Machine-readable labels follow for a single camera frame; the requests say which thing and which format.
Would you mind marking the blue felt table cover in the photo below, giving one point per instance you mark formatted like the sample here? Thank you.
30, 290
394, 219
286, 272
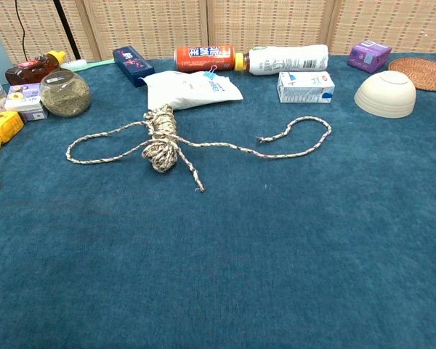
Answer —
218, 254

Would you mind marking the white plastic pouch bag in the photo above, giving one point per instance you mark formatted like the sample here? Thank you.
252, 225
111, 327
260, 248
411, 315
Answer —
189, 91

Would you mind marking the blue binder clip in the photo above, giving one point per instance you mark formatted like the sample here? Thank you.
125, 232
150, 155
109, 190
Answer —
209, 74

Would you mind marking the orange drink can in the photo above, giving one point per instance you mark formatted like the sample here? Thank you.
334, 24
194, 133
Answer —
203, 58

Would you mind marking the white blue milk carton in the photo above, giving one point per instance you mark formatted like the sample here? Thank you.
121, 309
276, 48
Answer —
305, 87

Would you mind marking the white bottle yellow cap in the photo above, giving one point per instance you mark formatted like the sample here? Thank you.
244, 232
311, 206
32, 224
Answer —
287, 60

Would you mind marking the dark blue rectangular box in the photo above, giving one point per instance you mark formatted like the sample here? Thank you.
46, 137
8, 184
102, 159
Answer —
131, 63

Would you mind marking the bamboo folding screen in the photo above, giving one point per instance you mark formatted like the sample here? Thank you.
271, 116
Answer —
240, 25

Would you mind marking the glass jar black lid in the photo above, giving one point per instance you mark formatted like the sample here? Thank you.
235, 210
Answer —
65, 96

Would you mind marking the mint green brush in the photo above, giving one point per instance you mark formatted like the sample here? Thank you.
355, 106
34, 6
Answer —
74, 64

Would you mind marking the beige upturned bowl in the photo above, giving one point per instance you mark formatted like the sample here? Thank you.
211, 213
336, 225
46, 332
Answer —
385, 94

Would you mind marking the purple carton box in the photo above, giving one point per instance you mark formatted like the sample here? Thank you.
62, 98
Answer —
368, 56

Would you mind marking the black stand pole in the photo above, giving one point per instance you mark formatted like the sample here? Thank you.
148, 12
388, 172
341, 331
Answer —
66, 32

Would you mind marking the small white purple box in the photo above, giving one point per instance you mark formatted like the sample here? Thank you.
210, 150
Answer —
23, 98

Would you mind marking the brown syrup bottle yellow cap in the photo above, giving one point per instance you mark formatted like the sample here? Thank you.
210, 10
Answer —
29, 71

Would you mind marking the round brown woven coaster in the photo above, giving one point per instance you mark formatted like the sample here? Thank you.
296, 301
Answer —
421, 72

